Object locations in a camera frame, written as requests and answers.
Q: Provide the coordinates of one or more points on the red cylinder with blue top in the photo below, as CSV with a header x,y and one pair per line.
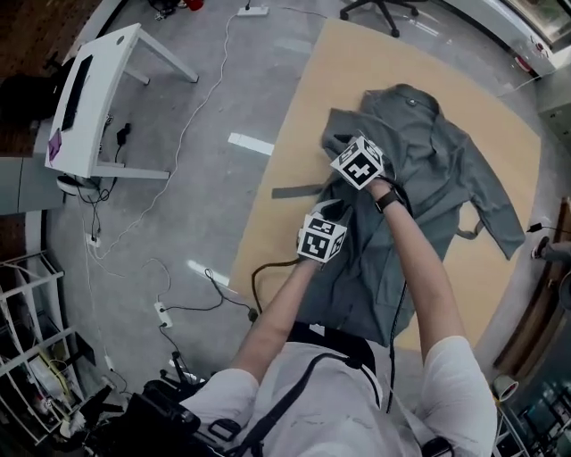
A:
x,y
195,3

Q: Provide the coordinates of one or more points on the person's right forearm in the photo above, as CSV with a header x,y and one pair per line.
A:
x,y
424,276

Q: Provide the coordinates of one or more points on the clear jug with red cap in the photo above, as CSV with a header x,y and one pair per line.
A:
x,y
531,53

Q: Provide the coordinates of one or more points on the white shelf rack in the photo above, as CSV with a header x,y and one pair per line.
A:
x,y
31,348
535,428

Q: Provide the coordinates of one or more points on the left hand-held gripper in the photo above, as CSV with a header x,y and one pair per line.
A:
x,y
321,241

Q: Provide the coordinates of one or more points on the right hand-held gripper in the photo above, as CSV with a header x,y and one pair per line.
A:
x,y
357,163

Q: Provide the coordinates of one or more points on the person's black trousers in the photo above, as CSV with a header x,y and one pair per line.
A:
x,y
339,339

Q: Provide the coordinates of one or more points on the purple card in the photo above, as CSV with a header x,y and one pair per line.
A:
x,y
54,145

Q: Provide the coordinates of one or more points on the large black framed window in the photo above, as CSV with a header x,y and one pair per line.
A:
x,y
544,18

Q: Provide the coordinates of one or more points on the wooden planks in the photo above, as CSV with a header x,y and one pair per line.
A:
x,y
535,312

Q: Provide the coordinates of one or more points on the grey robe garment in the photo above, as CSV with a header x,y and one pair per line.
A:
x,y
446,169

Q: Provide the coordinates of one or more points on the black wristwatch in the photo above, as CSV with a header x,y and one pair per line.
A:
x,y
389,198

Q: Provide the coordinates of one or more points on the person's white shirt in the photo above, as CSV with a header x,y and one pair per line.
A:
x,y
334,410

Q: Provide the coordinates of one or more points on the white power strip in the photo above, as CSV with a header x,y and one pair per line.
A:
x,y
163,314
253,10
93,240

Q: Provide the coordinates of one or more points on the grey partition panel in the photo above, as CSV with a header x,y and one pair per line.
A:
x,y
27,187

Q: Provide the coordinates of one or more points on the black padded office chair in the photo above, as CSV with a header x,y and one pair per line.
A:
x,y
22,93

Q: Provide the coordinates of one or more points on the black keyboard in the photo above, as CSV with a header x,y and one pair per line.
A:
x,y
76,93

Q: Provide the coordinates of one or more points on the person's left forearm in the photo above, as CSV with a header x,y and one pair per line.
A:
x,y
276,321

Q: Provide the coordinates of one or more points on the small black adapter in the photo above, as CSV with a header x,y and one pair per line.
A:
x,y
123,134

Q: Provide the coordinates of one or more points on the black mesh office chair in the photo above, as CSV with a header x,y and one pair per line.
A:
x,y
379,9

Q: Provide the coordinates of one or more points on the black camera rig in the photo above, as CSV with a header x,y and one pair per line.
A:
x,y
151,415

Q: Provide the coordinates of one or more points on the white bucket with red inside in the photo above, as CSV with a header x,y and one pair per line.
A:
x,y
506,387

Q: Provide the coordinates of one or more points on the grey locker cabinet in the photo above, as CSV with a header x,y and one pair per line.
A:
x,y
555,111

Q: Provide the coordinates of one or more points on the white desk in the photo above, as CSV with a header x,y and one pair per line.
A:
x,y
102,89

